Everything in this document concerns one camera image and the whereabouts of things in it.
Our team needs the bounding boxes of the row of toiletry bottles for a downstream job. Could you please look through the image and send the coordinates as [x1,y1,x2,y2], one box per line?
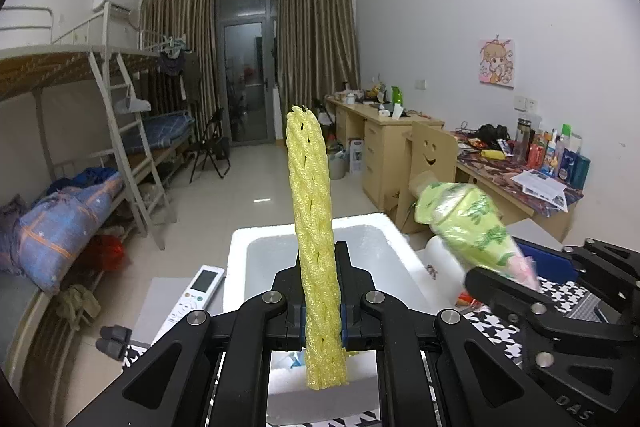
[515,117,592,190]

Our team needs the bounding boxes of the white hanging bag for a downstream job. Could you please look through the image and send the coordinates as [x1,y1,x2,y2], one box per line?
[114,94,152,114]

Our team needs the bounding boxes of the wooden chair with smiley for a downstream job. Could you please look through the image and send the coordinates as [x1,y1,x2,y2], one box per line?
[402,119,460,228]

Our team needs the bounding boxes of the blue mattress bedding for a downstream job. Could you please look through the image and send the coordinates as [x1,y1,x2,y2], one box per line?
[120,111,196,148]

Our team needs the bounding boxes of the white remote control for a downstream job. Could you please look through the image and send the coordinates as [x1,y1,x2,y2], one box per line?
[159,265,227,340]

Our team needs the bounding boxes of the blue plaid quilt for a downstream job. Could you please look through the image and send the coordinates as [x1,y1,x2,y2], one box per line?
[0,172,126,295]

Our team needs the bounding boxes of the black headphones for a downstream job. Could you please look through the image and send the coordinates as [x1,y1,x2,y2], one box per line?
[477,123,511,145]

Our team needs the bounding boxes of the white bunk bed ladder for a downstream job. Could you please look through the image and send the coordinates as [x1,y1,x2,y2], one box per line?
[89,49,176,250]

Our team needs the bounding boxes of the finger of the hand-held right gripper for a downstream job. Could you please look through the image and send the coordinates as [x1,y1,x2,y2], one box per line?
[465,267,640,370]
[515,238,640,280]

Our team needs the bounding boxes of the dark grey rounded object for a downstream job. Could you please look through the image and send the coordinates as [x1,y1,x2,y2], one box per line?
[100,326,133,343]
[96,338,132,360]

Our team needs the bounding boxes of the blue and white carton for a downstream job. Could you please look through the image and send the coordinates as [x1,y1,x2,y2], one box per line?
[348,138,365,174]

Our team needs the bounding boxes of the pink cartoon wall poster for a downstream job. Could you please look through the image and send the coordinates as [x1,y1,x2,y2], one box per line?
[478,38,516,88]

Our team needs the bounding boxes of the wooden desk with printed cover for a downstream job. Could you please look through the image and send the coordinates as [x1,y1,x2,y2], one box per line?
[450,129,585,243]

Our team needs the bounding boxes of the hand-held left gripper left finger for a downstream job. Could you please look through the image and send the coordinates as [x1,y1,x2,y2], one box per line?
[67,243,307,427]

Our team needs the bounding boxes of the light wooden desk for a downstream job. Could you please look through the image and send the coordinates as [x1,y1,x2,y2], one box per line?
[325,94,445,212]

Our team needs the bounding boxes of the white styrofoam box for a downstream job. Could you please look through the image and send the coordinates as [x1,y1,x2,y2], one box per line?
[223,213,443,427]

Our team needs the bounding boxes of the dark hanging clothes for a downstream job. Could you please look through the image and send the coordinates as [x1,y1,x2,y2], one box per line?
[157,39,193,78]

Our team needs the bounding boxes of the beige crumpled cloth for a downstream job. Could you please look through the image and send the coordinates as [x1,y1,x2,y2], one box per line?
[55,284,101,323]

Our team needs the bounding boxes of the printed paper sheets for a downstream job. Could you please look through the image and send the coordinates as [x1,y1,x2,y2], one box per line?
[511,169,568,212]

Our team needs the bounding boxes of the red plastic bag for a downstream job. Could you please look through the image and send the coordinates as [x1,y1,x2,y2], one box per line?
[87,234,126,273]

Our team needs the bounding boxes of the white metal bunk bed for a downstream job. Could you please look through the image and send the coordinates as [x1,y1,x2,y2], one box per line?
[0,6,176,308]
[137,27,198,188]

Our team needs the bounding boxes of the black folding chair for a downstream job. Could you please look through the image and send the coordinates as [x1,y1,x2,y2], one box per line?
[189,107,232,185]

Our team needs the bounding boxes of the houndstooth table mat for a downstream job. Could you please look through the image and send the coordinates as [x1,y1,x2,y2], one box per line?
[120,234,640,427]

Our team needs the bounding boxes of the grey waste bin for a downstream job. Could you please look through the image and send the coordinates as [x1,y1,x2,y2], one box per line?
[327,144,348,180]

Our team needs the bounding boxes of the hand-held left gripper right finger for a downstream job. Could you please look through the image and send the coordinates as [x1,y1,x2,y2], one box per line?
[334,242,596,427]

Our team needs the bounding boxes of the white lotion bottle red pump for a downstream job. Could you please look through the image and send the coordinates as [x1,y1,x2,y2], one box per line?
[424,234,468,308]

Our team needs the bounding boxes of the brown curtain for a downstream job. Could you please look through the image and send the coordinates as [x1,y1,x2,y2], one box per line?
[139,0,218,142]
[277,0,361,145]

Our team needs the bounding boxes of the glass balcony door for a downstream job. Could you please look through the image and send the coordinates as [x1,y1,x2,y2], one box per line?
[214,0,280,145]

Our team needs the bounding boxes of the yellow foam net sleeve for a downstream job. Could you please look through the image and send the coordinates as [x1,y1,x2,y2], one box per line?
[286,104,349,392]

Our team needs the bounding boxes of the green tissue pack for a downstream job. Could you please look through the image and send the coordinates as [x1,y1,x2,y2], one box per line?
[414,181,541,290]

